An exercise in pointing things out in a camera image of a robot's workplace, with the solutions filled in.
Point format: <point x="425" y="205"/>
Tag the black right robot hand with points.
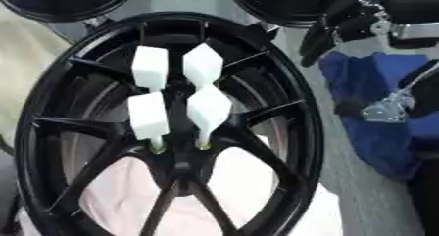
<point x="411" y="3"/>

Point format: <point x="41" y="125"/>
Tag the black round wheel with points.
<point x="286" y="5"/>
<point x="63" y="1"/>

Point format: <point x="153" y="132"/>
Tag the black spoked wheel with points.
<point x="286" y="168"/>

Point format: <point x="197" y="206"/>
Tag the white pin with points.
<point x="150" y="67"/>
<point x="147" y="116"/>
<point x="208" y="109"/>
<point x="202" y="65"/>

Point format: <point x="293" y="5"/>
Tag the blue cloth bundle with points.
<point x="377" y="145"/>

